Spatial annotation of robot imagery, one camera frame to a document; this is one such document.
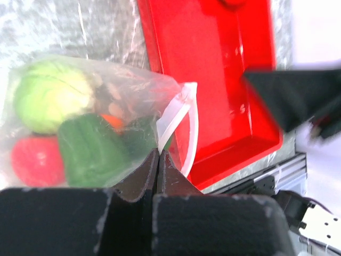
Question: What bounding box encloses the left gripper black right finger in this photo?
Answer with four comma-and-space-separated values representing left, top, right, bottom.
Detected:
152, 151, 295, 255

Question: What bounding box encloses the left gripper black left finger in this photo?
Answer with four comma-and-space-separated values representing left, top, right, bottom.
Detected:
1, 149, 159, 255

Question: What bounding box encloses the green bell pepper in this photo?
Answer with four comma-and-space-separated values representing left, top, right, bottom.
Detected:
57, 114, 157, 188

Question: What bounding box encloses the green lime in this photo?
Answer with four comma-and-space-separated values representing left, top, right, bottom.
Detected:
164, 134, 174, 150

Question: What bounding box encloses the orange fruit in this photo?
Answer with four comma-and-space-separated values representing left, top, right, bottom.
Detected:
101, 114, 124, 133

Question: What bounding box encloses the red apple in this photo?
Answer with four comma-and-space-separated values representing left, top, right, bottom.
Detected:
11, 136, 66, 187

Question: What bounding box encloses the clear zip top bag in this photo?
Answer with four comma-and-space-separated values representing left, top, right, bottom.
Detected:
1, 55, 199, 189

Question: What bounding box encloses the light green apple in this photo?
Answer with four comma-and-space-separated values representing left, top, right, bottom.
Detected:
13, 60, 94, 134

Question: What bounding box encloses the red tomato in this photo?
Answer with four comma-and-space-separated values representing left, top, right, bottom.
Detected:
221, 0, 246, 8

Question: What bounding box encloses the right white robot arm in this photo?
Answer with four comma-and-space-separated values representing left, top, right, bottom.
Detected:
243, 68, 340, 140

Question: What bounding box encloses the red plastic bin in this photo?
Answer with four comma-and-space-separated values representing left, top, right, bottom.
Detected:
137, 1, 282, 190

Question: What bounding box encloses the aluminium rail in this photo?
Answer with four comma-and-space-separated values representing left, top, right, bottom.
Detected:
206, 153, 307, 196

